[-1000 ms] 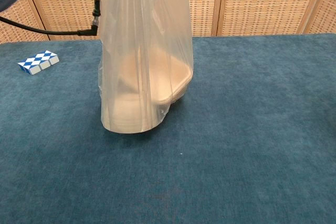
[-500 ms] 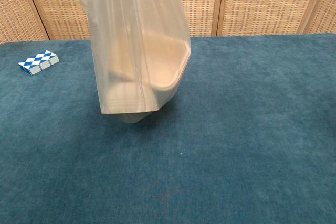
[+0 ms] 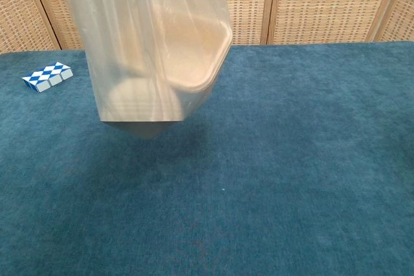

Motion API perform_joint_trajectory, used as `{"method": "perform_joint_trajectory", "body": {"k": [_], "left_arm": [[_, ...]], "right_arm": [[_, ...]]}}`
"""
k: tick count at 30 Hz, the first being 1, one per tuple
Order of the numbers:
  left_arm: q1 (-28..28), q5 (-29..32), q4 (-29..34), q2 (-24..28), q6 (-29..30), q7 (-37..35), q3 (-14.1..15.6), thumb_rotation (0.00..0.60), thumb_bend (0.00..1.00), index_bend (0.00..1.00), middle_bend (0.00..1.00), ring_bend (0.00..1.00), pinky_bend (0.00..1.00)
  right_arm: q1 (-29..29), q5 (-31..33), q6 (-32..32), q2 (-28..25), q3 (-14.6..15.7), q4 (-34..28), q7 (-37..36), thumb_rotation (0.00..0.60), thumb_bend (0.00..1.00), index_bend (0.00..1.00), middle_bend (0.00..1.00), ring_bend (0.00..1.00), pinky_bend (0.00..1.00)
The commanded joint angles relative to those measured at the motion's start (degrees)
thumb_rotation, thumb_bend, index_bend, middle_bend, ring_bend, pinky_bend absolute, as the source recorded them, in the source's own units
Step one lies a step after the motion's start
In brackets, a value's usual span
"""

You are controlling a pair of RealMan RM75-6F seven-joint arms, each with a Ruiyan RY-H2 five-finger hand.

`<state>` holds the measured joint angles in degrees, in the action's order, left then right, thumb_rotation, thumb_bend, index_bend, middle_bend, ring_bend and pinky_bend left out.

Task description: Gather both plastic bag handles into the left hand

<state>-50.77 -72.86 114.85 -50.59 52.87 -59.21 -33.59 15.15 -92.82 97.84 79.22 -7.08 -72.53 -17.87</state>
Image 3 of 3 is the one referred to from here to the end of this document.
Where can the clear plastic bag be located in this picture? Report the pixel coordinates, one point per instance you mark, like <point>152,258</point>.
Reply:
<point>129,30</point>

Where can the woven rattan folding screen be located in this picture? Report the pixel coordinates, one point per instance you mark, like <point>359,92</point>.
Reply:
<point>307,1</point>

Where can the beige paper tray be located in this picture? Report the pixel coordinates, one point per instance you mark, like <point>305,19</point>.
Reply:
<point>200,53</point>

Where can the blue carpet table mat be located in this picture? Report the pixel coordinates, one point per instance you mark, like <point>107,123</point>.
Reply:
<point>258,159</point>

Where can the blue white snake puzzle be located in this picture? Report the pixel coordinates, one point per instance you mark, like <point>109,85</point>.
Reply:
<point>48,75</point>

